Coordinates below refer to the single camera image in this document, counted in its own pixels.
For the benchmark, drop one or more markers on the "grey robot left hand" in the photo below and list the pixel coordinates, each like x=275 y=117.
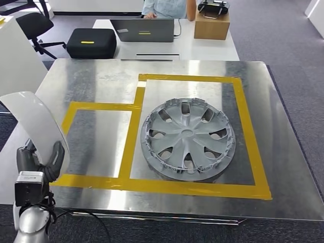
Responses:
x=57 y=157

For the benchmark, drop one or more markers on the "white curved car body part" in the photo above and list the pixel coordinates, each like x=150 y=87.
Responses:
x=30 y=117

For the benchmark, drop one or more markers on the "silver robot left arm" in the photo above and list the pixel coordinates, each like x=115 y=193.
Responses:
x=32 y=224

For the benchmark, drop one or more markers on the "steel workbench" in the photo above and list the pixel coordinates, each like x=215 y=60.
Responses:
x=278 y=151

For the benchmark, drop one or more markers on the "black zip carry case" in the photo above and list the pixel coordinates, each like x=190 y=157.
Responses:
x=91 y=43

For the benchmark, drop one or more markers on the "black office chair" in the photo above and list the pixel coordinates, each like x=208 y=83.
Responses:
x=34 y=25

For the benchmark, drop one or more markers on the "grey laptop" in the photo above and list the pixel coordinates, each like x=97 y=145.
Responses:
x=141 y=32

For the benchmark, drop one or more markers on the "grey wheel hubcap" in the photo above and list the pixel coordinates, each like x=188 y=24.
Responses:
x=192 y=147

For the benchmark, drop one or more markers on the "person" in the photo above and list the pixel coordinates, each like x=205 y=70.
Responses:
x=167 y=8

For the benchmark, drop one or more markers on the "wooden box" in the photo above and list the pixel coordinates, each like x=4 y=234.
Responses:
x=211 y=28

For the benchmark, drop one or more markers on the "black handheld controller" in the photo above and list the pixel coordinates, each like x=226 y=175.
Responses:
x=214 y=6

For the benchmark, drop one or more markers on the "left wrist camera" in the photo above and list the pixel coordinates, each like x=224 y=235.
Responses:
x=28 y=191

